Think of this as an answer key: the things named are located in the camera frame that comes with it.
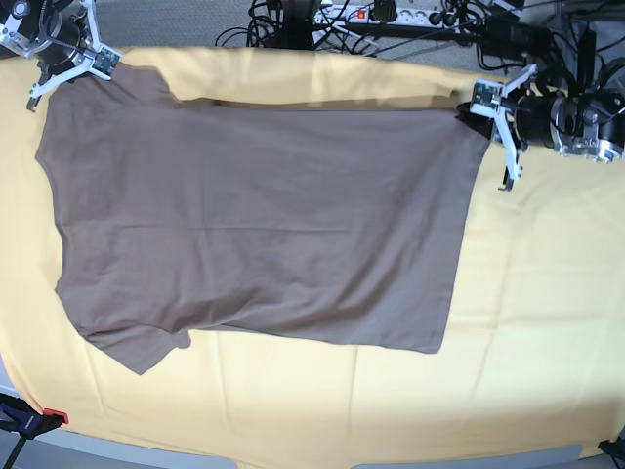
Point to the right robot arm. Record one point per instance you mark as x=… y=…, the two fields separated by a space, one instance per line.
x=19 y=26

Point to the black clamp right corner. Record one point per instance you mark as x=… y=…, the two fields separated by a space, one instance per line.
x=615 y=450

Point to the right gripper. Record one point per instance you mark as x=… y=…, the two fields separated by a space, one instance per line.
x=69 y=47

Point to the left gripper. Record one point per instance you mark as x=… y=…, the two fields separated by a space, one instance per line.
x=513 y=115

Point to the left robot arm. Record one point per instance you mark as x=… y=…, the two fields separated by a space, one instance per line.
x=589 y=120

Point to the yellow table cloth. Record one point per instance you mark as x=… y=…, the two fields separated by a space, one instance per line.
x=532 y=358

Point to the white power strip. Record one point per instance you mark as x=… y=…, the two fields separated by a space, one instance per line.
x=357 y=15

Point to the blue red clamp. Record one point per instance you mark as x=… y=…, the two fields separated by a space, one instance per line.
x=19 y=417

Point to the brown T-shirt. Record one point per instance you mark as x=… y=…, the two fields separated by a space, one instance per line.
x=340 y=226

